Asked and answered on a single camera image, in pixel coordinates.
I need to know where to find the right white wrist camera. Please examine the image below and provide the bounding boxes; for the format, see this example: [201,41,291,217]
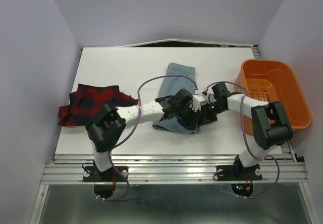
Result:
[201,91,216,103]

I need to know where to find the aluminium frame rail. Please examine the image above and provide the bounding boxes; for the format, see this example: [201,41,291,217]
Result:
[41,154,308,185]

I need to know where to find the red black plaid skirt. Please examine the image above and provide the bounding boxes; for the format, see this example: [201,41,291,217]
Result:
[58,84,138,127]

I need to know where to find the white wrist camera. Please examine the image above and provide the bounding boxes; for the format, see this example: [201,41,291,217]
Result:
[201,91,216,103]
[191,95,207,112]

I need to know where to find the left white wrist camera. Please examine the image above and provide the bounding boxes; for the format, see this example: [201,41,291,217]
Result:
[191,95,207,112]

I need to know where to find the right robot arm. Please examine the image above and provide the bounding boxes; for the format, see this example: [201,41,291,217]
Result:
[199,81,293,179]

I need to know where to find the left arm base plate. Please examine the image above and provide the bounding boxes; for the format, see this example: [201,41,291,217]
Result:
[82,165,128,183]

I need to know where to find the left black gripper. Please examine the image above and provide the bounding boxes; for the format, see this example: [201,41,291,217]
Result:
[175,102,201,131]

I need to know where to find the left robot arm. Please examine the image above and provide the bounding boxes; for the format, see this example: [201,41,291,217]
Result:
[86,89,206,181]

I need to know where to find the light blue skirt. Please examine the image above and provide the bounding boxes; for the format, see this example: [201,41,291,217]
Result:
[152,63,200,135]

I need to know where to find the orange plastic basket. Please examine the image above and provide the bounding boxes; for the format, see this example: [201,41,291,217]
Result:
[235,59,312,131]

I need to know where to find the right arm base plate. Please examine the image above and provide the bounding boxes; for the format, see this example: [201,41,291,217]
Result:
[213,165,262,182]

